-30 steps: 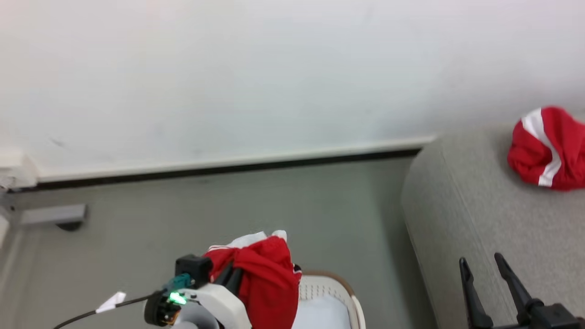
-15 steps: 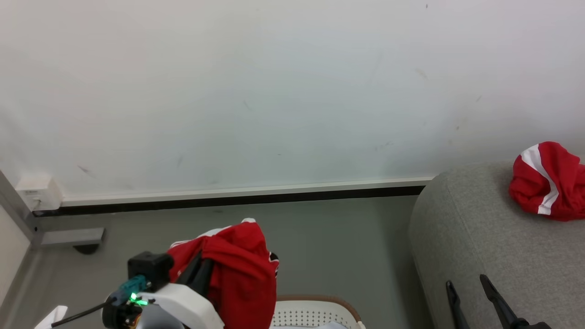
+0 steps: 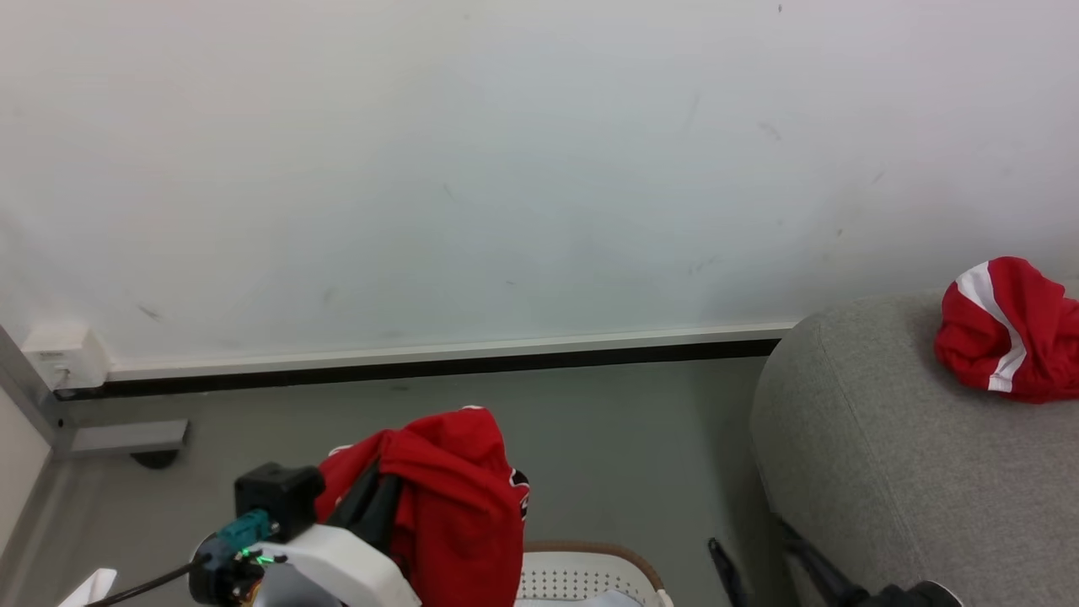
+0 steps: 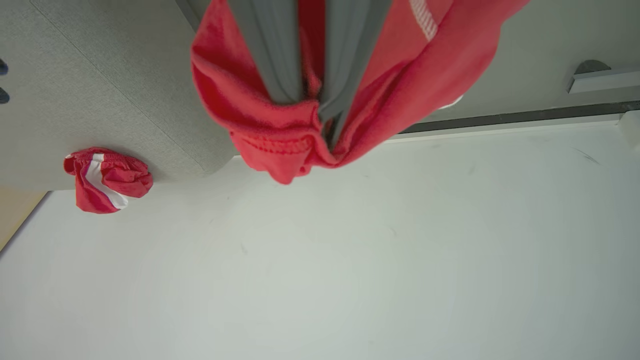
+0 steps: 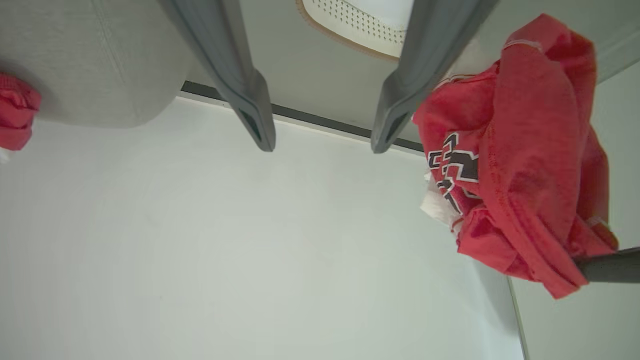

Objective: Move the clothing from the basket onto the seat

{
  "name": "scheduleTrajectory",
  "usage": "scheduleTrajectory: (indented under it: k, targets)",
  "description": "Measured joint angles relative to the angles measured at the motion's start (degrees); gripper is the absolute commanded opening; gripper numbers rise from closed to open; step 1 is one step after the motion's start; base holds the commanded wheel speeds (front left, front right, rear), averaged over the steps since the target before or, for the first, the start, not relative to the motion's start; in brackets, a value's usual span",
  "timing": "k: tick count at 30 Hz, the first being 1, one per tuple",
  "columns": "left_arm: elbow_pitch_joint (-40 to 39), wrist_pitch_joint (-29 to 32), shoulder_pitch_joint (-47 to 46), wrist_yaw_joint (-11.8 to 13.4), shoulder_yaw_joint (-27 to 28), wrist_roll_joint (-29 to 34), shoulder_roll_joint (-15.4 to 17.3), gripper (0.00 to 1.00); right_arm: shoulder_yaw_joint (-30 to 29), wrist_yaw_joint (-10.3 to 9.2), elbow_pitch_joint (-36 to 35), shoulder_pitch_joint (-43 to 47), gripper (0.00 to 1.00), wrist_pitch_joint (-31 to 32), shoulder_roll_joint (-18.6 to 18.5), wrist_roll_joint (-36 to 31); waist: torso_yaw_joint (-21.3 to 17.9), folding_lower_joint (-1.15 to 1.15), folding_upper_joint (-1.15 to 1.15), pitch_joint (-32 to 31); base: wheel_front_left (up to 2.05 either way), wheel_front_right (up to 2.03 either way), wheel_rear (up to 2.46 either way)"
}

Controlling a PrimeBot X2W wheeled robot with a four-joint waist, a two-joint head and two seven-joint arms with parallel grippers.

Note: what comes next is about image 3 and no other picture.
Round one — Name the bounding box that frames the teal cable connector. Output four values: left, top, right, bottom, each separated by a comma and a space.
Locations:
217, 508, 282, 551

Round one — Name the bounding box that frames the beige partition panel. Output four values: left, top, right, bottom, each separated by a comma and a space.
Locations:
0, 386, 53, 559

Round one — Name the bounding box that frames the black round connector housing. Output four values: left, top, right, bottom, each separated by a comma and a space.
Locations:
187, 538, 266, 606

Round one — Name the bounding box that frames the grey fabric sofa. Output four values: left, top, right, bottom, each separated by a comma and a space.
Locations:
748, 282, 1079, 607

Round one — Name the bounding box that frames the cream perforated laundry basket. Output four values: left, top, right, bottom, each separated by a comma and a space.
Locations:
514, 540, 676, 607

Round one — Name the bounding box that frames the thin black cable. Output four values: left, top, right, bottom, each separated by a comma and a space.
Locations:
83, 560, 201, 607

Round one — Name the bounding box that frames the white wall socket box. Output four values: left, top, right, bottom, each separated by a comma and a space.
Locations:
20, 322, 113, 391

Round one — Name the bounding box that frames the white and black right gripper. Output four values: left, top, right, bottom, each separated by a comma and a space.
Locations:
707, 518, 967, 607

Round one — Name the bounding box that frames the red garment with black trim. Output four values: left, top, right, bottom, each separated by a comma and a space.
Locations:
314, 406, 532, 607

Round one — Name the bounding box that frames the white and black baseboard strip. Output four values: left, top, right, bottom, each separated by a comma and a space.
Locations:
53, 320, 798, 402

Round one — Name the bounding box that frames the red garment with white stripe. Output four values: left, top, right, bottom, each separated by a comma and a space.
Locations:
934, 255, 1079, 405

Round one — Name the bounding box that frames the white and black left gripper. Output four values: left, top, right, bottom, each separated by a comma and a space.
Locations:
260, 459, 424, 607

